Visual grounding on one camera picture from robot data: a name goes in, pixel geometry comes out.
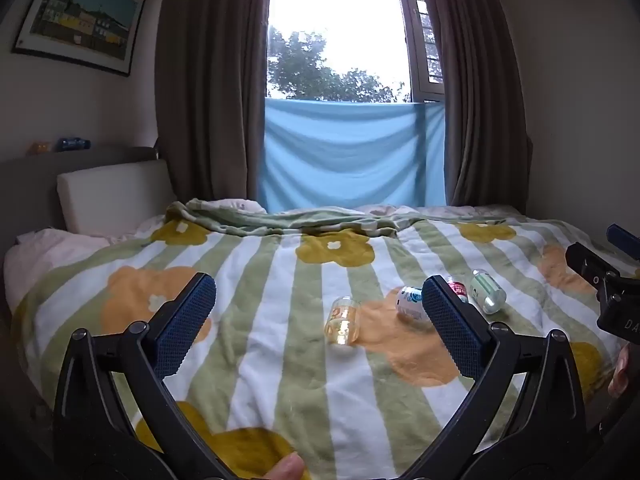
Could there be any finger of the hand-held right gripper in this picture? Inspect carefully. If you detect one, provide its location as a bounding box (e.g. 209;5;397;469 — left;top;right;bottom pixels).
606;223;640;264
565;242;622;287

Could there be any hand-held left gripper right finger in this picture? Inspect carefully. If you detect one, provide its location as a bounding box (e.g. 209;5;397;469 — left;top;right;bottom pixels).
400;275;586;480

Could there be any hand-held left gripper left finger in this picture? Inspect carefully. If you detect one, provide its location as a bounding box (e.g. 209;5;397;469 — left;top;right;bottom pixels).
52;272;236;480

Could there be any yellow clear bottle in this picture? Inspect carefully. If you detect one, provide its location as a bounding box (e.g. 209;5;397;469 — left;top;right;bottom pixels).
324;296;359;347

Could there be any pink printed cup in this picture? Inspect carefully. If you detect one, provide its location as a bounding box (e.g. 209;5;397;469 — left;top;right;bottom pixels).
446;276;470;304

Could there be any white blue printed cup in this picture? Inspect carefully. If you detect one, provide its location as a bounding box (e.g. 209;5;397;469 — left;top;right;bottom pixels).
395;285;432;322

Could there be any green printed cup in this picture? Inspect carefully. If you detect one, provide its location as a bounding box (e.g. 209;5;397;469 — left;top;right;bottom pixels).
468;269;508;315

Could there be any person's right hand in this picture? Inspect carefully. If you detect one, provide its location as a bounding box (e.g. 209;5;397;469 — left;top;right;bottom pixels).
607;344;632;402

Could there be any person's left hand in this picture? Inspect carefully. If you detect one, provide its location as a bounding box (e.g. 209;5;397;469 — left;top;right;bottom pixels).
262;452;312;480

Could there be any striped flower blanket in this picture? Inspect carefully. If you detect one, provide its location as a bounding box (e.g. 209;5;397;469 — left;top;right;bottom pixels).
10;198;632;480

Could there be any white cushion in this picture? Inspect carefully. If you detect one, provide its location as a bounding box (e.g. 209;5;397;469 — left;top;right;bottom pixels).
56;159;179;236

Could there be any light blue cloth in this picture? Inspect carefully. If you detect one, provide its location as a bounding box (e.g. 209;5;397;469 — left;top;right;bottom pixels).
257;97;449;212

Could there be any brown curtain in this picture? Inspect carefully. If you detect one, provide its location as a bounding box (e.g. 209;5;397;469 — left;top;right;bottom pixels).
154;0;274;211
391;0;532;212

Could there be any grey headboard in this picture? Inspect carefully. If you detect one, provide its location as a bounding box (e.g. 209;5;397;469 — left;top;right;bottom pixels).
0;145;162;262

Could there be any open window sash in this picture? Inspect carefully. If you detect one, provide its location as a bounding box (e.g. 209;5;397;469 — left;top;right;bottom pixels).
401;0;446;105

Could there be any framed wall picture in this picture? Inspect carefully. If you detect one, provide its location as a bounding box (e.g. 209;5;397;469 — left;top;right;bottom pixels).
11;0;147;79

